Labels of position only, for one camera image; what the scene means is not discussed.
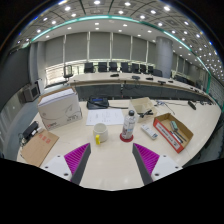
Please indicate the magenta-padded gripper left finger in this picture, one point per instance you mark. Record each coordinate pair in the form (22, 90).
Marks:
(60, 165)

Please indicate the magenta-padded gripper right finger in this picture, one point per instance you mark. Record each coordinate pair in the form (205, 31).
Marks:
(163, 165)

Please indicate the clear plastic water bottle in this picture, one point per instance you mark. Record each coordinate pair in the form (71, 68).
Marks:
(128, 126)

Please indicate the flat brown cardboard sheet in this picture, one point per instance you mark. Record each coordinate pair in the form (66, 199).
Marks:
(38, 148)

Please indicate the red and brown cardboard box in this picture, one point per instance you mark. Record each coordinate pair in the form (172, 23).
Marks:
(165, 133)

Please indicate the dark pen in cardboard box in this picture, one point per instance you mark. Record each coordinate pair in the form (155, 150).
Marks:
(180, 136)

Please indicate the small white labelled box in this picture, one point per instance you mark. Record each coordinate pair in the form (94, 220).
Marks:
(149, 131)

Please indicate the flat round red coaster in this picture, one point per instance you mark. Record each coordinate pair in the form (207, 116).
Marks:
(124, 140)

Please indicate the white copy paper carton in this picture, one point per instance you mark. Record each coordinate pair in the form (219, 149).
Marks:
(60, 111)

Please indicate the black marker pen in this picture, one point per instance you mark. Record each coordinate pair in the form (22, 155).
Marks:
(145, 114)

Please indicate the beige desk organizer box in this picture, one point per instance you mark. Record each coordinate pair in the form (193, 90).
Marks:
(143, 105)

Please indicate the white printed paper sheet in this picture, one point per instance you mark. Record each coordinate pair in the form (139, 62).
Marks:
(105, 117)

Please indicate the small black desk microphone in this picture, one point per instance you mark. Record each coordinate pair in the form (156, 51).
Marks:
(192, 105)

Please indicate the black conference microphone console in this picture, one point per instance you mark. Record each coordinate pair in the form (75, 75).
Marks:
(97, 103)

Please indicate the long curved conference desk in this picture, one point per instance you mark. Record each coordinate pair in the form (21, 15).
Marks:
(100, 78)

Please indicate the row of black office chairs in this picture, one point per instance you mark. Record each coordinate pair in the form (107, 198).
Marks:
(113, 66)

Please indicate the group of ceiling lights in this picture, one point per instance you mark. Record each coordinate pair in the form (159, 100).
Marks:
(97, 2)

